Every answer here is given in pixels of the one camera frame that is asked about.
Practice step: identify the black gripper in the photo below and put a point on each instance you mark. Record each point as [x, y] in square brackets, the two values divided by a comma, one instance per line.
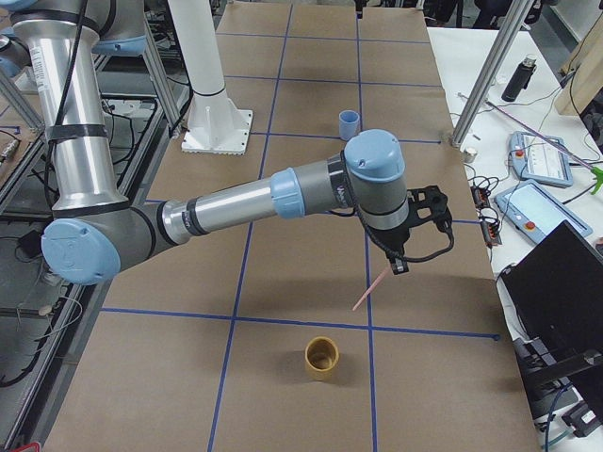
[392, 239]

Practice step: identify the pink chopstick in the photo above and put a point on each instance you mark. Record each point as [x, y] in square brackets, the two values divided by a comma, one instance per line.
[377, 281]

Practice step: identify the blue plastic cup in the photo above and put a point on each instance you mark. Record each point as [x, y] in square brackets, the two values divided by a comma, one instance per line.
[348, 124]

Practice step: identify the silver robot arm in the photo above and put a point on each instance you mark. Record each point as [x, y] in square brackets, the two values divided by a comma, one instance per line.
[102, 222]

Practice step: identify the tan wooden cup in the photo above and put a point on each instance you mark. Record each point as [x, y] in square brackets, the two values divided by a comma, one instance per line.
[321, 358]

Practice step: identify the black power strip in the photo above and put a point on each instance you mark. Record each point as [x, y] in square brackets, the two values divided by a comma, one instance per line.
[488, 217]

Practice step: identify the small metal cylinder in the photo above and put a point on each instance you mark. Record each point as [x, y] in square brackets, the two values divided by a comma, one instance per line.
[469, 155]

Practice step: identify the lower blue teach pendant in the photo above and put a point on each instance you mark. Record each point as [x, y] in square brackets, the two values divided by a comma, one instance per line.
[535, 212]

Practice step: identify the blue teach pendant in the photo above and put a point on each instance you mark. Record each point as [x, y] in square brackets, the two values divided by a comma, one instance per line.
[533, 158]
[535, 212]

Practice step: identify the upper blue teach pendant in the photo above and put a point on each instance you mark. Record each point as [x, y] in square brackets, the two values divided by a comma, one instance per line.
[533, 158]

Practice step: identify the reacher grabber tool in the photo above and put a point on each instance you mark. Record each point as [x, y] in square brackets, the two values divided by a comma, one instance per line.
[597, 172]

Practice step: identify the black water bottle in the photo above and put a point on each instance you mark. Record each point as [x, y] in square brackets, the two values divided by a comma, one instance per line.
[520, 78]

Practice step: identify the wooden board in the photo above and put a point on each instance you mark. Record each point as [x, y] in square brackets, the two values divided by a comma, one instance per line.
[583, 19]

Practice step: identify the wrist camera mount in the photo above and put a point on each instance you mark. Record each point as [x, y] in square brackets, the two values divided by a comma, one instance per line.
[429, 204]

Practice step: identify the white camera mast column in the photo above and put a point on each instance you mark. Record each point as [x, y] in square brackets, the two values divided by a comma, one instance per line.
[214, 123]

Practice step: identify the aluminium frame post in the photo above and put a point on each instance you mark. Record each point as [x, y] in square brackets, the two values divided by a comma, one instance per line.
[502, 43]

